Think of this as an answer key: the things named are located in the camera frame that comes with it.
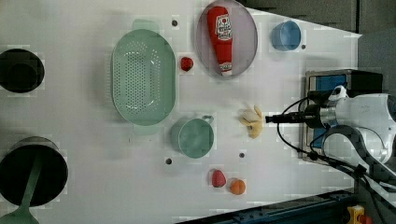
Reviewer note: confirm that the plush peeled banana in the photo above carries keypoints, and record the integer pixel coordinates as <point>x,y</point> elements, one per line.
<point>253,120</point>

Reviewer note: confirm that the green colander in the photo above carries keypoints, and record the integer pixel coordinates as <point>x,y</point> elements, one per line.
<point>143,70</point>

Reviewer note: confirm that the green spatula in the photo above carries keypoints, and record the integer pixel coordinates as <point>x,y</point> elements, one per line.
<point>22,214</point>

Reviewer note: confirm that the red plush fruit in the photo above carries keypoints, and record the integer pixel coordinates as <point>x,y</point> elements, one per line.
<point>218,179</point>

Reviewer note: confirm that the small red strawberry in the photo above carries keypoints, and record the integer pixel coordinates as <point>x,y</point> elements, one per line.
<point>186,64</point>

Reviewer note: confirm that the black utensil cup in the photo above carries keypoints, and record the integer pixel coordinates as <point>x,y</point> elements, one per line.
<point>17,166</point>

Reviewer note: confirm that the grey oval plate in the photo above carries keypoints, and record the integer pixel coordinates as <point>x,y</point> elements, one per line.
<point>245,39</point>

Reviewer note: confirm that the green mug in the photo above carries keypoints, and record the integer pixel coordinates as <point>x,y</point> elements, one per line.
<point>193,137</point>

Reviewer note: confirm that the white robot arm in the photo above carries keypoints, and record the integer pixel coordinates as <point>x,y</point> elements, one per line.
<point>357,130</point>

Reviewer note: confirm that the black round container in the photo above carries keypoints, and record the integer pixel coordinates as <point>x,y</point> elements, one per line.
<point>21,71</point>

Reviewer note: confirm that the blue bowl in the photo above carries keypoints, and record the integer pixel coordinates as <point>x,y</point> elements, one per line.
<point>286,36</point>

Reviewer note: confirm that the red ketchup bottle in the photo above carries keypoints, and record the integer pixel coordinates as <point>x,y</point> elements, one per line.
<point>221,36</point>

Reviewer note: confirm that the orange fruit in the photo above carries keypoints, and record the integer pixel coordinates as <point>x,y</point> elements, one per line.
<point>238,187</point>

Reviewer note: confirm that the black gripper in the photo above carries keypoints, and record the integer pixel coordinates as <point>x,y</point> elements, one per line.
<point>310,115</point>

